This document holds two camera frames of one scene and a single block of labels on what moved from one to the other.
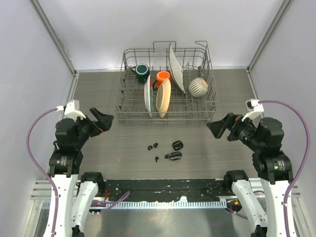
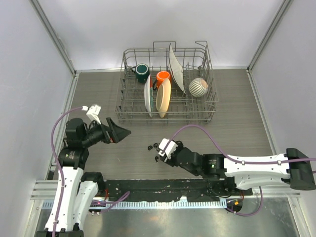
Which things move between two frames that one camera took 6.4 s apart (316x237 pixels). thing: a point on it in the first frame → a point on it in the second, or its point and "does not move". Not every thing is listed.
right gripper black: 234,121 → 170,161
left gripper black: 104,122 → 118,133
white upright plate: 176,67 does not move
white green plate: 148,95 does not move
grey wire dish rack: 167,85 does not move
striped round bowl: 198,87 does not move
